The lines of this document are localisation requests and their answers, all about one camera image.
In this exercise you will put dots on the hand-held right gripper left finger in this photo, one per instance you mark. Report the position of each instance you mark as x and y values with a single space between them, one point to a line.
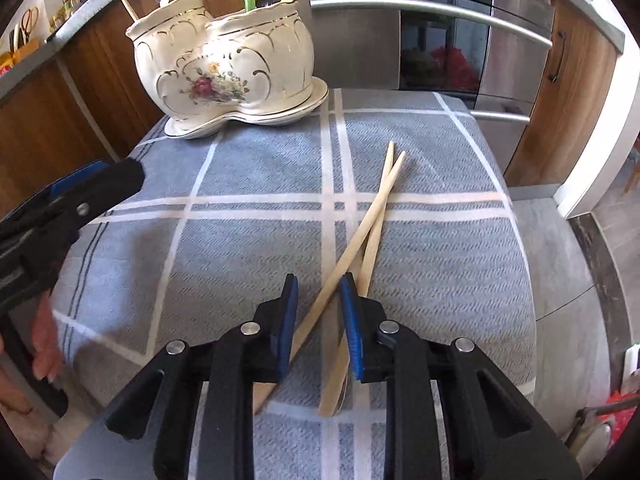
287 332

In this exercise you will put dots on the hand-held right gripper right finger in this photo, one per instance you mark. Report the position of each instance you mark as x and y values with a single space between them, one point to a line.
352 332

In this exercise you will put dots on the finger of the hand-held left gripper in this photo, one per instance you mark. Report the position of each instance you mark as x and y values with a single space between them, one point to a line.
115 180
80 176

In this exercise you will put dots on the cream floral ceramic utensil holder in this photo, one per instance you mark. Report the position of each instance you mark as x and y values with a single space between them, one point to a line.
225 50

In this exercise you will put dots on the person's left hand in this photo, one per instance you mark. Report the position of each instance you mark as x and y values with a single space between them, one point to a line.
47 345

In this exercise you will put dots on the wooden kitchen cabinet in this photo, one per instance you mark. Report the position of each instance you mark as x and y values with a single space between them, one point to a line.
575 110
40 120

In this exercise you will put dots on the grey plaid cloth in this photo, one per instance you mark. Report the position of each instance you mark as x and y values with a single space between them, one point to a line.
250 260

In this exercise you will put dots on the yellow and red packet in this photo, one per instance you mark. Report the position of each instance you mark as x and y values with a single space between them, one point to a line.
6 64

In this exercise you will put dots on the holder with scissors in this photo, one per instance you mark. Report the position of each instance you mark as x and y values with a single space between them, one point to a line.
25 30

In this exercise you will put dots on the group of spice jars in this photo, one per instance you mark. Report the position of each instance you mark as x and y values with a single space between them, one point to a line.
70 7

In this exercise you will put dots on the cream ceramic holder saucer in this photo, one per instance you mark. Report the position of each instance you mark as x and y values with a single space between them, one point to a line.
310 102

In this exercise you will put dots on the white container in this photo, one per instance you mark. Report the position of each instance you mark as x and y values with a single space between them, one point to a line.
592 440

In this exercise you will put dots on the stainless steel built-in oven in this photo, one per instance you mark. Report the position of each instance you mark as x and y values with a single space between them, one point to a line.
360 50

